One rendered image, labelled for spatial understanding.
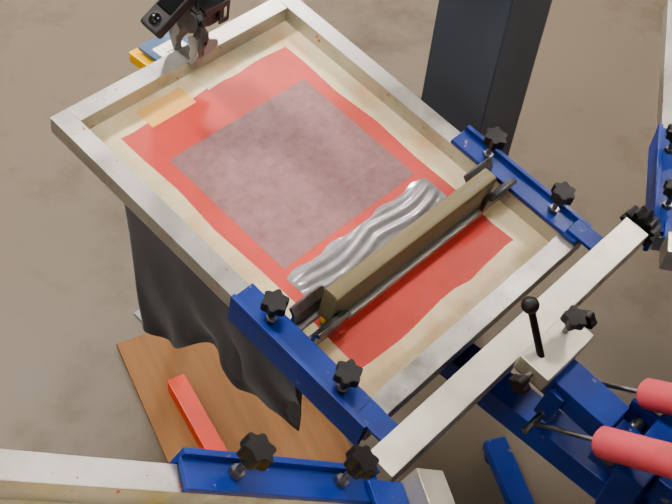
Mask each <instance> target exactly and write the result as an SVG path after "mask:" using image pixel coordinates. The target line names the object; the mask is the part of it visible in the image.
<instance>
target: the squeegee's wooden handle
mask: <svg viewBox="0 0 672 504"><path fill-rule="evenodd" d="M496 180H497V178H496V176H495V175H494V174H493V173H492V172H490V171H489V170H488V169H486V168H485V169H484V170H482V171H481V172H480V173H478V174H477V175H476V176H474V177H473V178H472V179H470V180H469V181H468V182H466V183H465V184H464V185H462V186H461V187H460V188H458V189H457V190H456V191H454V192H453V193H452V194H450V195H449V196H448V197H446V198H445V199H444V200H442V201H441V202H440V203H438V204H437V205H436V206H434V207H433V208H432V209H431V210H429V211H428V212H427V213H425V214H424V215H423V216H421V217H420V218H419V219H417V220H416V221H415V222H413V223H412V224H411V225H409V226H408V227H407V228H405V229H404V230H403V231H401V232H400V233H399V234H397V235H396V236H395V237H393V238H392V239H391V240H389V241H388V242H387V243H385V244H384V245H383V246H381V247H380V248H379V249H377V250H376V251H375V252H373V253H372V254H371V255H369V256H368V257H367V258H365V259H364V260H363V261H362V262H360V263H359V264H358V265H356V266H355V267H354V268H352V269H351V270H350V271H348V272H347V273H346V274H344V275H343V276H342V277H340V278H339V279H338V280H336V281H335V282H334V283H332V284H331V285H330V286H328V287H327V288H326V289H325V290H324V293H323V296H322V300H321V303H320V306H319V310H318V313H319V314H320V315H321V316H322V317H323V318H324V319H325V320H326V321H327V322H328V321H329V320H331V319H332V318H333V317H335V316H336V315H337V314H338V313H340V312H341V311H342V310H347V309H348V308H349V307H350V306H352V305H353V304H354V303H356V302H357V301H358V300H359V299H361V298H362V297H363V296H365V295H366V294H367V293H368V292H370V291H371V290H372V289H374V288H375V287H376V286H377V285H379V284H380V283H381V282H383V281H384V280H385V279H386V278H388V277H389V276H390V275H391V274H393V273H394V272H395V271H397V270H398V269H399V268H400V267H402V266H403V265H404V264H406V263H407V262H408V261H409V260H411V259H412V258H413V257H415V256H416V255H417V254H418V253H420V252H421V251H422V250H424V249H425V248H426V247H427V246H429V245H430V244H431V243H432V242H434V241H435V240H436V239H438V238H439V237H440V236H441V235H443V234H444V233H445V232H447V231H448V230H449V229H450V228H452V227H453V226H454V225H456V224H457V223H458V222H459V221H461V220H462V219H463V218H465V217H466V216H467V215H468V214H470V213H471V212H472V211H474V210H475V209H476V208H478V209H479V208H480V207H481V205H482V203H483V201H484V199H485V197H487V196H488V195H489V194H490V193H491V190H492V188H493V186H494V184H495V182H496Z"/></svg>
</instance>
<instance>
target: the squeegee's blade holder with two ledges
mask: <svg viewBox="0 0 672 504"><path fill-rule="evenodd" d="M481 214H482V211H481V210H479V209H478V208H476V209H475V210H474V211H472V212H471V213H470V214H468V215H467V216H466V217H465V218H463V219H462V220H461V221H459V222H458V223H457V224H456V225H454V226H453V227H452V228H450V229H449V230H448V231H447V232H445V233H444V234H443V235H441V236H440V237H439V238H438V239H436V240H435V241H434V242H432V243H431V244H430V245H429V246H427V247H426V248H425V249H424V250H422V251H421V252H420V253H418V254H417V255H416V256H415V257H413V258H412V259H411V260H409V261H408V262H407V263H406V264H404V265H403V266H402V267H400V268H399V269H398V270H397V271H395V272H394V273H393V274H391V275H390V276H389V277H388V278H386V279H385V280H384V281H383V282H381V283H380V284H379V285H377V286H376V287H375V288H374V289H372V290H371V291H370V292H368V293H367V294H366V295H365V296H363V297H362V298H361V299H359V300H358V301H357V302H356V303H354V304H353V305H352V306H350V307H349V308H348V309H347V310H350V312H351V314H352V315H350V316H349V317H348V318H347V320H349V319H350V318H352V317H353V316H354V315H355V314H357V313H358V312H359V311H360V310H362V309H363V308H364V307H365V306H367V305H368V304H369V303H371V302H372V301H373V300H374V299H376V298H377V297H378V296H379V295H381V294H382V293H383V292H385V291H386V290H387V289H388V288H390V287H391V286H392V285H393V284H395V283H396V282H397V281H398V280H400V279H401V278H402V277H404V276H405V275H406V274H407V273H409V272H410V271H411V270H412V269H414V268H415V267H416V266H417V265H419V264H420V263H421V262H423V261H424V260H425V259H426V258H428V257H429V256H430V255H431V254H433V253H434V252H435V251H436V250H438V249H439V248H440V247H442V246H443V245H444V244H445V243H447V242H448V241H449V240H450V239H452V238H453V237H454V236H455V235H457V234H458V233H459V232H461V231H462V230H463V229H464V228H466V227H467V226H468V225H469V224H471V223H472V222H473V221H474V220H476V219H477V218H478V217H480V216H481Z"/></svg>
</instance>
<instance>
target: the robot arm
mask: <svg viewBox="0 0 672 504"><path fill-rule="evenodd" d="M230 1H231V0H157V2H156V3H155V4H154V5H153V6H152V7H151V8H150V9H149V10H148V11H147V12H146V14H145V15H144V16H143V17H142V18H141V20H140V21H141V23H142V24H143V25H144V26H145V27H146V28H147V29H148V30H149V31H150V32H151V33H153V34H154V35H155V36H156V37H157V38H159V39H161V38H163V37H164V36H165V34H166V33H167V32H168V31H169V35H170V39H171V43H172V46H173V49H174V51H176V50H177V49H179V48H181V47H182V45H181V42H182V40H183V37H184V36H185V35H186V34H188V33H190V34H191V33H193V35H192V36H190V37H188V43H189V46H190V53H189V56H190V61H189V64H190V66H191V67H192V68H193V69H194V70H196V69H197V68H199V67H200V65H201V63H202V61H203V58H204V57H206V56H207V55H208V54H209V53H211V52H212V51H213V50H214V49H215V48H216V47H217V45H218V40H217V39H216V38H209V32H208V30H206V29H205V27H207V26H211V25H212V24H214V23H216V22H217V21H218V24H219V25H220V24H222V23H224V22H226V21H227V20H228V19H229V10H230ZM225 7H227V14H226V16H224V8H225Z"/></svg>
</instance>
